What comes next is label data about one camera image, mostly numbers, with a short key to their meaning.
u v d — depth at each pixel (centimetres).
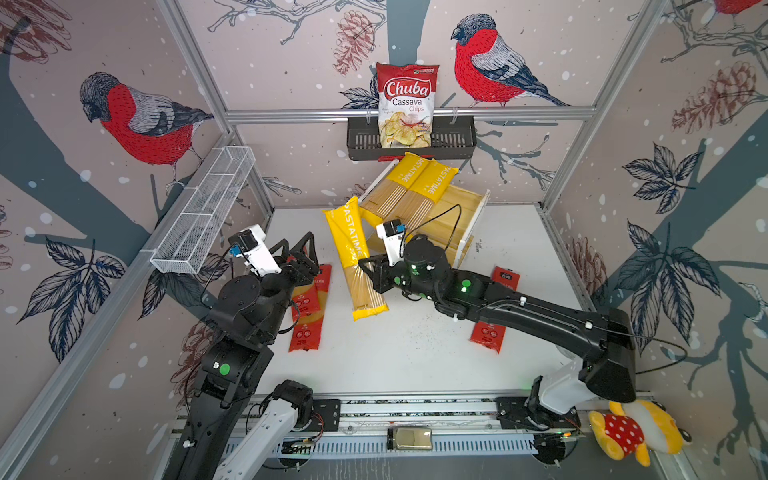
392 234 58
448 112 93
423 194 76
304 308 88
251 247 47
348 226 66
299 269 51
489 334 85
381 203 73
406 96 84
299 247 52
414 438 67
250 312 40
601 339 42
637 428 67
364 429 73
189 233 73
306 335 85
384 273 58
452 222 73
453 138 95
